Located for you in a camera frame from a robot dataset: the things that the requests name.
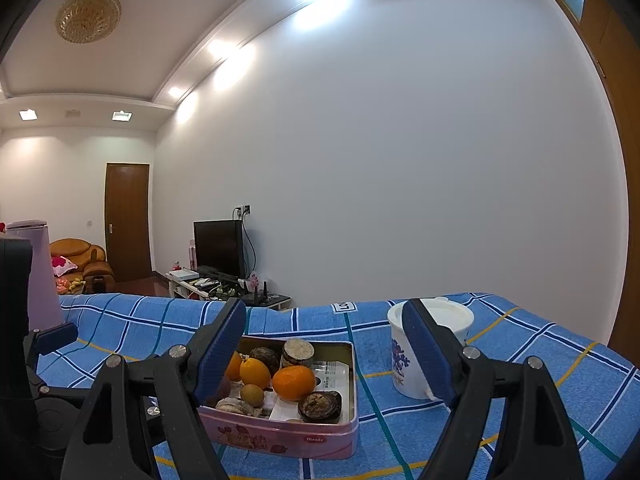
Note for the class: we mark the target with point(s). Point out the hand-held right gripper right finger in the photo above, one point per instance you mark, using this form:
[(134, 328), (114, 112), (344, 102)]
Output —
[(425, 350)]

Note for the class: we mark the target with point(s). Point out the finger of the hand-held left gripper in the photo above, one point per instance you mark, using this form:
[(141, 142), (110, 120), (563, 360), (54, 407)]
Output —
[(55, 337)]

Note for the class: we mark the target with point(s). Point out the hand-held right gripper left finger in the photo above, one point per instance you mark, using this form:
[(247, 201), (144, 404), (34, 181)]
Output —
[(222, 350)]

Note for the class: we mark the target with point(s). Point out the orange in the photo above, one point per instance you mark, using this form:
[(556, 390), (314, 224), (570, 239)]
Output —
[(294, 382), (255, 372), (233, 366)]

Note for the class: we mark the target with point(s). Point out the reddish purple round fruit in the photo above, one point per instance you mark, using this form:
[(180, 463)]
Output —
[(224, 389)]

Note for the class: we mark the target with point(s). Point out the dark brown wrinkled fruit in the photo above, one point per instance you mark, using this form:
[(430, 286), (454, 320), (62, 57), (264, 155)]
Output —
[(265, 357), (320, 405)]

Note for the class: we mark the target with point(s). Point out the tan longan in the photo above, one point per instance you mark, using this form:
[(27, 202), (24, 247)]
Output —
[(252, 394)]

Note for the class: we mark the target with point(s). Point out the pink tin box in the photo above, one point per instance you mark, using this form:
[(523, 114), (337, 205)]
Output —
[(280, 440)]

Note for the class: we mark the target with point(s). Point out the white cup with blue print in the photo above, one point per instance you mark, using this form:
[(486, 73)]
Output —
[(400, 365)]

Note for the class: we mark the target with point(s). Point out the purple electric kettle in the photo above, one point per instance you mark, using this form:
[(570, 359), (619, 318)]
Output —
[(45, 285)]

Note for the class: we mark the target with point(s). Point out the pink floral cushion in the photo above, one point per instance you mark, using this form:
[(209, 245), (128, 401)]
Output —
[(64, 265)]

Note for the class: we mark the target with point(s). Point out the black router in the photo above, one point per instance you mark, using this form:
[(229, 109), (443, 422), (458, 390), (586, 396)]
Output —
[(259, 294)]

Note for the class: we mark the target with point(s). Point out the white television stand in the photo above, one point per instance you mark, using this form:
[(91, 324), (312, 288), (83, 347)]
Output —
[(190, 287)]

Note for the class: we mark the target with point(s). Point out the brown leather armchair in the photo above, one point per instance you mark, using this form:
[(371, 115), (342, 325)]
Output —
[(92, 265)]

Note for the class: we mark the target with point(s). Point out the white set-top box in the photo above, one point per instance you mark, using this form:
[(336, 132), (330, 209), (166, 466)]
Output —
[(183, 274)]

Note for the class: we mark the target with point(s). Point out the blue checked blanket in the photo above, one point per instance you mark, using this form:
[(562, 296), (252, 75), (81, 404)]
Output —
[(525, 330)]

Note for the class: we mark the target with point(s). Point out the black television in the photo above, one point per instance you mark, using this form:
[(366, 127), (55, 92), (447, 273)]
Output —
[(217, 247)]

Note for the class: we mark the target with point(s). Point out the brown wooden door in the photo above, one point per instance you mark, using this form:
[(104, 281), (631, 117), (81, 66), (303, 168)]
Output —
[(127, 220)]

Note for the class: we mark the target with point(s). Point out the square ceiling light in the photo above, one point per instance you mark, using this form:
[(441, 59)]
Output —
[(28, 114), (121, 115)]

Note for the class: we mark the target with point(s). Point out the golden ceiling lamp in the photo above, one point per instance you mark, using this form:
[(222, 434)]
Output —
[(88, 14)]

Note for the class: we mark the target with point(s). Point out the wooden wardrobe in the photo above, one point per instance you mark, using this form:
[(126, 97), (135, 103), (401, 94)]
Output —
[(617, 110)]

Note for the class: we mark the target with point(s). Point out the wall socket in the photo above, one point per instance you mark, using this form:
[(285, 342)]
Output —
[(243, 210)]

